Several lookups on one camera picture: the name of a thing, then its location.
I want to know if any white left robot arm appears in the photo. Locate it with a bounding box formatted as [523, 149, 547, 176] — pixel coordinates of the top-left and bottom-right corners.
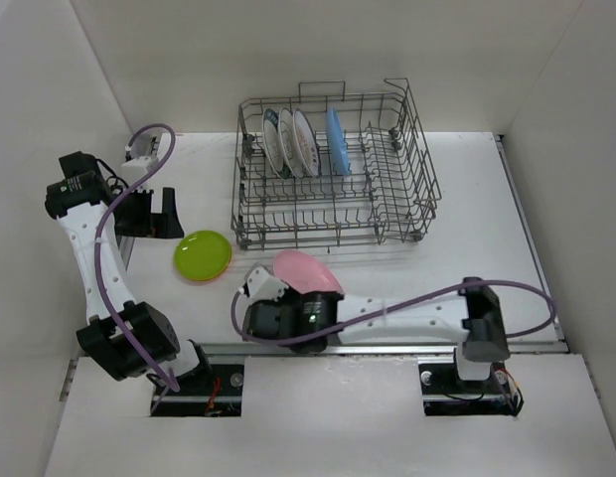
[45, 151, 181, 387]

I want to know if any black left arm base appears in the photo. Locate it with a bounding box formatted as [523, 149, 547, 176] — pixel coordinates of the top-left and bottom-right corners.
[149, 363, 244, 418]

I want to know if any front aluminium rail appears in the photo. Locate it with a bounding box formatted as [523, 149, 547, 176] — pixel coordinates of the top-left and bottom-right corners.
[201, 341, 570, 357]

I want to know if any pink plate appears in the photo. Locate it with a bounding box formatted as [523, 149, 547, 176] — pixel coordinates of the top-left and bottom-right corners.
[272, 249, 344, 294]

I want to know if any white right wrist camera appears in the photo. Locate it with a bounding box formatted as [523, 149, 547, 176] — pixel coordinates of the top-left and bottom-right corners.
[238, 264, 289, 301]

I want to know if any white plate with green rim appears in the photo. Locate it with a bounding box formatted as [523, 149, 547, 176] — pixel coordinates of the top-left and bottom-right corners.
[261, 108, 291, 179]

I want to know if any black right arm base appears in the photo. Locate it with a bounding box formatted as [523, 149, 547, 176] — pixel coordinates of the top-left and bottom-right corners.
[418, 362, 525, 417]

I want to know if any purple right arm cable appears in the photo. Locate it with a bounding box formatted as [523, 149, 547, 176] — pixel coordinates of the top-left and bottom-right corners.
[230, 279, 558, 416]

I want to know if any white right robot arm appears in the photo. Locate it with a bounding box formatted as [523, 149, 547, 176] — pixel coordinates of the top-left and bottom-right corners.
[236, 277, 511, 392]

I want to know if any blue plate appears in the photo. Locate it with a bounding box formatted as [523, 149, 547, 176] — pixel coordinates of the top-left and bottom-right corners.
[326, 107, 351, 176]

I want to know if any grey wire dish rack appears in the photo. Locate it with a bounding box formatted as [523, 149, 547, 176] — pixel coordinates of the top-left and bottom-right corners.
[231, 79, 441, 250]

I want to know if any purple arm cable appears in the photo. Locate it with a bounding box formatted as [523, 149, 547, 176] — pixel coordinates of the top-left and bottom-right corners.
[230, 279, 558, 416]
[92, 122, 181, 413]

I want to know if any white blue-rimmed plate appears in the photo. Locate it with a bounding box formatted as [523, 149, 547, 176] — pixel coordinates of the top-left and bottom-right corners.
[278, 108, 303, 178]

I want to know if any patterned white plate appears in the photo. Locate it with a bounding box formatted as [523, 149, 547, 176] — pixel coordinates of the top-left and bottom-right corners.
[293, 109, 320, 178]

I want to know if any orange plate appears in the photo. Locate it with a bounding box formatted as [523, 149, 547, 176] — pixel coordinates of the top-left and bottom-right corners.
[177, 260, 231, 284]

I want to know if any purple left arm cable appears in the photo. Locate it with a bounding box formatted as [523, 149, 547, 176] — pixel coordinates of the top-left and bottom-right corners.
[92, 122, 181, 413]

